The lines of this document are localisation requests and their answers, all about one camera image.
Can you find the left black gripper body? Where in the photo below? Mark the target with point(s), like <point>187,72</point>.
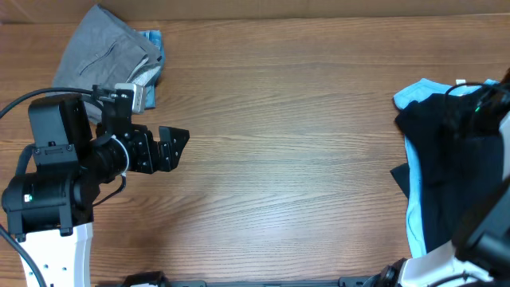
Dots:
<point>140,152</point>

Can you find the black t-shirt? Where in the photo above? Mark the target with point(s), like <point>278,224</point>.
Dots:
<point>450,167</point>

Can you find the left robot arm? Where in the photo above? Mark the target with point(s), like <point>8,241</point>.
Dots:
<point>81,140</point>

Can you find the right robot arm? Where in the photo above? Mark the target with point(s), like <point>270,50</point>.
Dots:
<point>456,180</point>

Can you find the folded blue jeans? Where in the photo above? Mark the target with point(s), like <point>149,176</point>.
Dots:
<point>151,71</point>

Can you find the folded grey shorts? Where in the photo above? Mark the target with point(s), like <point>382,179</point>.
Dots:
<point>102,51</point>

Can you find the light blue t-shirt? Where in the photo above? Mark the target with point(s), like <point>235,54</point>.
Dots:
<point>414,199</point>

